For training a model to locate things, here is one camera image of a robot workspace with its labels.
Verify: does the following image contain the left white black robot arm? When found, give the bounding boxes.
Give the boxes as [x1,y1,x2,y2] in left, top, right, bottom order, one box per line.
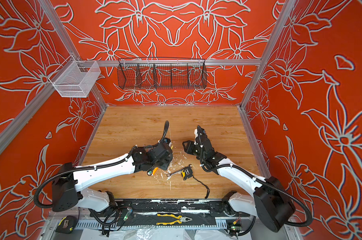
[33,121,173,213]

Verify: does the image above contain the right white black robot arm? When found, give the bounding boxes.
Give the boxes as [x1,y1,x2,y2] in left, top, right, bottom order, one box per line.
[183,126,313,233]

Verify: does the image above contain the silver wrench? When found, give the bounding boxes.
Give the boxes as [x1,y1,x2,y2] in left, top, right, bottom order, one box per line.
[166,164,193,178]

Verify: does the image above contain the yellow black tape measure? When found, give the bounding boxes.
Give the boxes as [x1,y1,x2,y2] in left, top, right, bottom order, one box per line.
[182,167,194,181]

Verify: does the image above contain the black tape measure on ledge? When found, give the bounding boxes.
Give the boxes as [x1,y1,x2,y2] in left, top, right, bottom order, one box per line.
[55,216,78,234]

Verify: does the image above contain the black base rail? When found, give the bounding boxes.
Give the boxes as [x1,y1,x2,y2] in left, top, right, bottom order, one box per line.
[98,199,250,219]

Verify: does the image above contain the yellow handled pliers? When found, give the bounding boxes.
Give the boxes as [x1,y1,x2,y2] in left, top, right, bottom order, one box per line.
[156,213,193,226]

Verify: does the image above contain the black wire basket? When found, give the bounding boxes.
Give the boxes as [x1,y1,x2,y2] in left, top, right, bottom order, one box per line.
[117,58,208,90]

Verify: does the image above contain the white wire basket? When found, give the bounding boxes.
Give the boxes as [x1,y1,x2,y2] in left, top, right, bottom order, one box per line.
[48,56,101,98]

